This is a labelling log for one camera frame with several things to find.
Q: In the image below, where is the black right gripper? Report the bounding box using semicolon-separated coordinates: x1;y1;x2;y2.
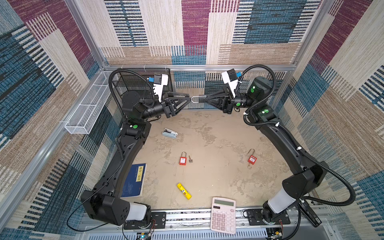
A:
203;86;256;115

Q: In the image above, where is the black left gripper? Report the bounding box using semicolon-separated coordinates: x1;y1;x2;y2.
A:
139;94;189;125

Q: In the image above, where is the small black padlock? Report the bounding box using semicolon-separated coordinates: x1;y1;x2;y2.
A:
191;95;207;104

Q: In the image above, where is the red padlock with key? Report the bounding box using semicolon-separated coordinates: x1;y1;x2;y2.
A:
179;152;187;166

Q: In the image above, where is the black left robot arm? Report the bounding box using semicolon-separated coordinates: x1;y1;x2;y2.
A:
80;68;191;228

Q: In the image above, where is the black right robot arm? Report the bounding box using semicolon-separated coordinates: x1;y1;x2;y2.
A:
192;64;356;227

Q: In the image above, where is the light blue stapler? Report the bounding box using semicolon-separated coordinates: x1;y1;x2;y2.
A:
162;128;178;139

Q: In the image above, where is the blue notebook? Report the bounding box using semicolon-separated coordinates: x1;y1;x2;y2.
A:
121;164;147;198

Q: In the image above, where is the yellow glue stick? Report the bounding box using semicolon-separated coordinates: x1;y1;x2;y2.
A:
177;183;192;200

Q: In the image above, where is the pink calculator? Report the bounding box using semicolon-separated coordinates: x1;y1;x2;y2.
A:
210;197;236;235

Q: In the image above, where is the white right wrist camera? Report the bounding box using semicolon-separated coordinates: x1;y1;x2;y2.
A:
221;69;242;98

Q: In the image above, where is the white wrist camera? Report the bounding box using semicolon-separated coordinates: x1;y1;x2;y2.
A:
148;74;169;103
221;69;242;98

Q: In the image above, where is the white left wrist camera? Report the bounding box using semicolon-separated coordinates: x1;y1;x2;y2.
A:
148;74;169;103

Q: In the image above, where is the black wire shelf rack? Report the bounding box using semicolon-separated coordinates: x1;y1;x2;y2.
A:
109;68;174;113

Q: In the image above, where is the white wire mesh basket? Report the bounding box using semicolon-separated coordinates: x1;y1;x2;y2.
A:
65;71;112;135

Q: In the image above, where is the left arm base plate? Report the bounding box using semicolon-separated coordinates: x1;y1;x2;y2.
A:
123;212;167;230

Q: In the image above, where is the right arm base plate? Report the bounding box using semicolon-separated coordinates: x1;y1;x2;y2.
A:
245;209;291;226

